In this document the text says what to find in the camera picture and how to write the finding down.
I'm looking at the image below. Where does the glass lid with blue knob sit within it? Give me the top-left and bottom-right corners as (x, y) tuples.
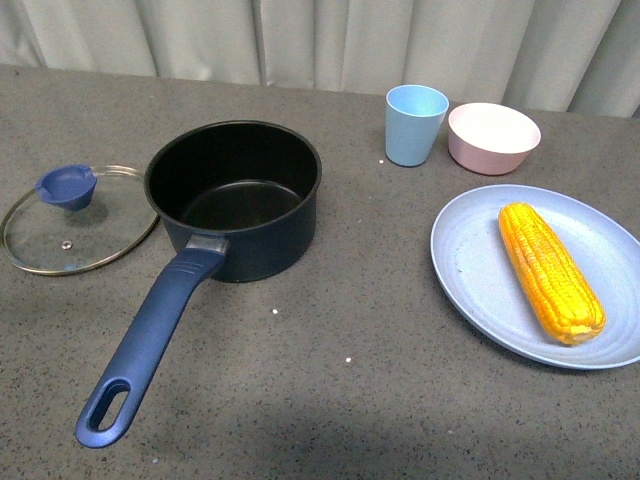
(1, 164), (158, 276)

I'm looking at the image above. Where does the yellow corn cob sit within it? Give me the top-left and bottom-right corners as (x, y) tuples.
(498, 202), (607, 346)

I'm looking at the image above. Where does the dark blue saucepan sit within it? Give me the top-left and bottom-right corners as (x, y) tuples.
(75, 120), (322, 449)

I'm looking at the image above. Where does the light blue plate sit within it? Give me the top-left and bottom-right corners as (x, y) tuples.
(430, 184), (639, 370)

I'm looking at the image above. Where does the light blue plastic cup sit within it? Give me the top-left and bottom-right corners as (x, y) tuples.
(385, 85), (449, 167)

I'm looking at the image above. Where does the pink bowl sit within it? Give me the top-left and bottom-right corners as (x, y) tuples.
(448, 102), (541, 176)

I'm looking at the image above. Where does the white curtain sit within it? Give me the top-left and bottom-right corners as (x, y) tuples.
(1, 1), (639, 117)

